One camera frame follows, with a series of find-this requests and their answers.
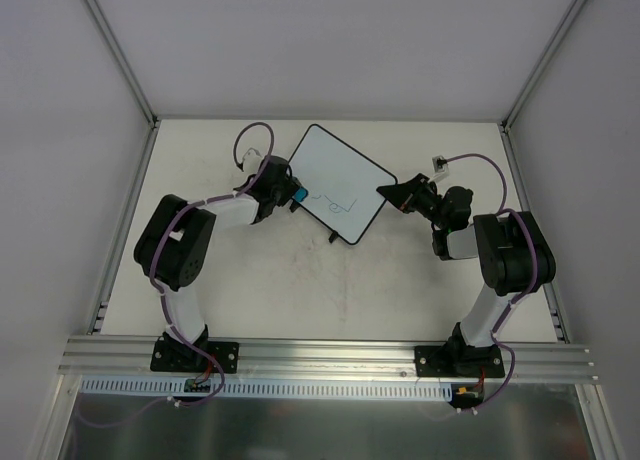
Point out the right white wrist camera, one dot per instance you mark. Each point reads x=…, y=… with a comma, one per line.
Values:
x=441, y=168

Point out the aluminium frame post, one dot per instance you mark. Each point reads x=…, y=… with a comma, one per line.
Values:
x=107, y=35
x=552, y=46

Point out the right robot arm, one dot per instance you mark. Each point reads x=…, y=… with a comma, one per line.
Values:
x=514, y=258

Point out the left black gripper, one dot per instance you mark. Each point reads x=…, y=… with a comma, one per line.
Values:
x=288, y=188

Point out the right aluminium frame post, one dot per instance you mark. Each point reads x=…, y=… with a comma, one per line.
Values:
x=552, y=46

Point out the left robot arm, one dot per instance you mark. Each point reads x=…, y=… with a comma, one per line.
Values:
x=172, y=250

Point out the aluminium mounting rail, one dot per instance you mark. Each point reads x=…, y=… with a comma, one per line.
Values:
x=556, y=363

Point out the blue black whiteboard eraser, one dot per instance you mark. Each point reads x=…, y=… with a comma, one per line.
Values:
x=300, y=195

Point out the white whiteboard black frame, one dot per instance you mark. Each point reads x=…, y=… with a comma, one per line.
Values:
x=341, y=183

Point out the left aluminium frame post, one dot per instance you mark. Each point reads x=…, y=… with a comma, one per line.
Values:
x=107, y=35

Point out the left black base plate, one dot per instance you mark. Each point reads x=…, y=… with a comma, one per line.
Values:
x=171, y=356

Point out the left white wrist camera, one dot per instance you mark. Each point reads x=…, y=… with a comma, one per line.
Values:
x=251, y=161

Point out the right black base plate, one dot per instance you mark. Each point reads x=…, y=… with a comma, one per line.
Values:
x=458, y=362

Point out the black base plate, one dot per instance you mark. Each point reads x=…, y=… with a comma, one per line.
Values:
x=171, y=356
x=458, y=362

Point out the white slotted cable duct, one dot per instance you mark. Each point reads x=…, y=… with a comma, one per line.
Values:
x=236, y=387

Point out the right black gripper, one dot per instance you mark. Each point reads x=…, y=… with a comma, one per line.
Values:
x=413, y=195

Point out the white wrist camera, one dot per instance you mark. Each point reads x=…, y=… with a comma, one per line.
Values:
x=441, y=168
x=251, y=161

